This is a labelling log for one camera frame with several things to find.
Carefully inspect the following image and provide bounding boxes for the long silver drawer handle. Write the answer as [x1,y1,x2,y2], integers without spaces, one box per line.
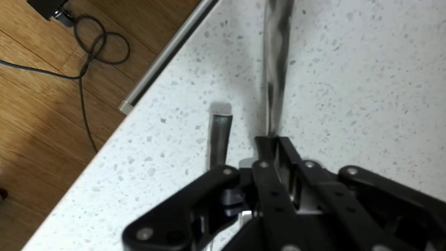
[118,0,220,116]

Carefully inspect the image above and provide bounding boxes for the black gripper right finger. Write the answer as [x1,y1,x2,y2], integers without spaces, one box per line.
[277,135,446,251]

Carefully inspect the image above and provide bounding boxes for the silver spoon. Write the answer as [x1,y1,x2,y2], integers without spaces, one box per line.
[207,102,234,170]

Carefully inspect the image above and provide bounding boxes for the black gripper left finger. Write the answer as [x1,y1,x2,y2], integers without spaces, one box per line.
[121,134,307,251]

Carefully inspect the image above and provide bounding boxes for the black floor cable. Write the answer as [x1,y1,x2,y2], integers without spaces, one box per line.
[0,13,132,155]

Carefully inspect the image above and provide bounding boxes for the silver fork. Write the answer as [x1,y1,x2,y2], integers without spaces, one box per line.
[260,0,296,140]

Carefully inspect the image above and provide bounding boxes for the black floor power adapter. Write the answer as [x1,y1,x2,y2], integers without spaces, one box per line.
[26,0,72,22]

